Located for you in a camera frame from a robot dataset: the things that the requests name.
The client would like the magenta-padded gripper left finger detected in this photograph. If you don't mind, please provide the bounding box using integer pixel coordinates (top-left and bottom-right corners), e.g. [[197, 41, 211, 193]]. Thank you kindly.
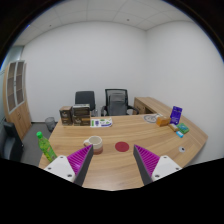
[[43, 144, 95, 187]]

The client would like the small green box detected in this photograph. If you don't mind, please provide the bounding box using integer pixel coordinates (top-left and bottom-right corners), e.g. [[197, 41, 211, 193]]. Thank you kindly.
[[176, 122, 190, 135]]

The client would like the dark brown flat box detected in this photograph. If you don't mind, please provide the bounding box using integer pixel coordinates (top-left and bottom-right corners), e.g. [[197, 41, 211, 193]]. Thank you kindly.
[[71, 103, 91, 117]]

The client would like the orange cardboard box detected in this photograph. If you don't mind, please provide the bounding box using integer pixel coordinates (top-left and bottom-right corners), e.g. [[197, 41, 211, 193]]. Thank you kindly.
[[155, 115, 172, 128]]

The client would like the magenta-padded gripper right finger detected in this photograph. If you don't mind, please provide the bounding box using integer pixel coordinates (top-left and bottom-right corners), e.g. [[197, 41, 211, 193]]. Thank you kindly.
[[133, 144, 183, 186]]

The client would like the white printed leaflet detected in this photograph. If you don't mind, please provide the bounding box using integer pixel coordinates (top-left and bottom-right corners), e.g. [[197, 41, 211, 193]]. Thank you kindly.
[[90, 117, 114, 129]]

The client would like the grey mesh office chair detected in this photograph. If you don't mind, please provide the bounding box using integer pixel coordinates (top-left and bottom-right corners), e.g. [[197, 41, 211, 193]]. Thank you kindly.
[[100, 88, 140, 117]]

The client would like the small brown cardboard box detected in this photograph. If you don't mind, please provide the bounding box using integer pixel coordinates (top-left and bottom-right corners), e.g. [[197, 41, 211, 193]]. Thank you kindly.
[[59, 105, 74, 127]]

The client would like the round white printed pad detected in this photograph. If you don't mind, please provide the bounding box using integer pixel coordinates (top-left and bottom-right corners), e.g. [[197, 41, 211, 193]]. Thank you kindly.
[[143, 113, 161, 124]]

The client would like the black padded office chair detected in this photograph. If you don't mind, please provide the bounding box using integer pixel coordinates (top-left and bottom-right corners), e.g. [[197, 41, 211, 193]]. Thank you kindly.
[[74, 90, 98, 116]]

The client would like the white and brown mug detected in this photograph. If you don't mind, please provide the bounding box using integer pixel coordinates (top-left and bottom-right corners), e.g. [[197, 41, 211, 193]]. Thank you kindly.
[[83, 135, 104, 156]]

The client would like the wooden shelf unit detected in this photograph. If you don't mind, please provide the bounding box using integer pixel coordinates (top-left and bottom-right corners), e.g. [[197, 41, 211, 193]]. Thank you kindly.
[[2, 59, 33, 140]]

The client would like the grey mesh waste bin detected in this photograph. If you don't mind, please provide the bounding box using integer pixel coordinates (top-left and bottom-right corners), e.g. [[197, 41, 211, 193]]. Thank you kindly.
[[44, 116, 57, 132]]

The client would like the flat round red coaster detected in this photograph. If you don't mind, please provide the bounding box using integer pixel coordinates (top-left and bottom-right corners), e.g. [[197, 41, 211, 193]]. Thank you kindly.
[[114, 141, 130, 153]]

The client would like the small tan box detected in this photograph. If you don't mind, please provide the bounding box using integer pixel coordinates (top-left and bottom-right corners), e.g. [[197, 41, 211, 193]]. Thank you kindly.
[[168, 123, 180, 132]]

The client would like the green drink bottle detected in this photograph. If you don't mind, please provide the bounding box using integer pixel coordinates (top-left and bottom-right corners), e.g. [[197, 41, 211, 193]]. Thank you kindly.
[[36, 130, 58, 163]]

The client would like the tall purple box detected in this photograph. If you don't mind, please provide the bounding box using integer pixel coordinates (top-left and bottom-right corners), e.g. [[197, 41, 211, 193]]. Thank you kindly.
[[169, 105, 184, 125]]

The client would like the black leather armchair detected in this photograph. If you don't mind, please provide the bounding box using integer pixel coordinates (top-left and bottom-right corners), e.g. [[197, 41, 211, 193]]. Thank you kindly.
[[0, 120, 25, 163]]

